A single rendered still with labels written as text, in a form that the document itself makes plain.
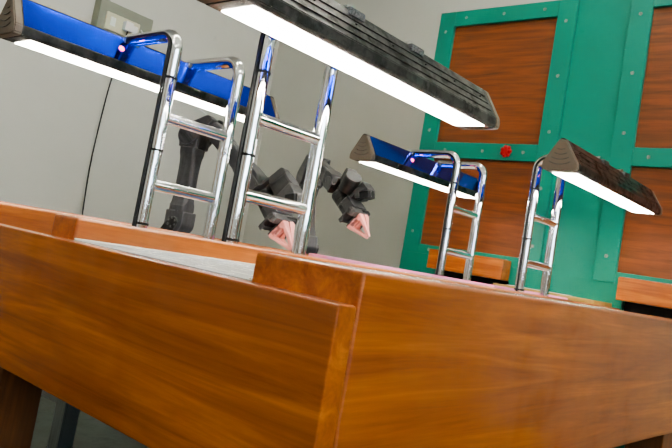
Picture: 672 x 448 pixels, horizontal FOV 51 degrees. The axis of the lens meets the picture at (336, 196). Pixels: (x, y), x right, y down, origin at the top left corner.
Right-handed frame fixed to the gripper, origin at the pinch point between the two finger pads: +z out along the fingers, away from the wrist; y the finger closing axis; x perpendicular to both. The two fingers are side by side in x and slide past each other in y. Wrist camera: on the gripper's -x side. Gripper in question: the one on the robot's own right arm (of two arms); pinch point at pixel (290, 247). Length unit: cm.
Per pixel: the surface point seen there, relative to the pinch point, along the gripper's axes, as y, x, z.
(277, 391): -98, -58, 80
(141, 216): -67, -20, 22
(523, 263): 29, -41, 35
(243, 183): -67, -42, 35
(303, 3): -79, -70, 33
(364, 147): 6.9, -31.2, -10.4
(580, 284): 85, -36, 30
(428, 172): 34.7, -32.6, -8.0
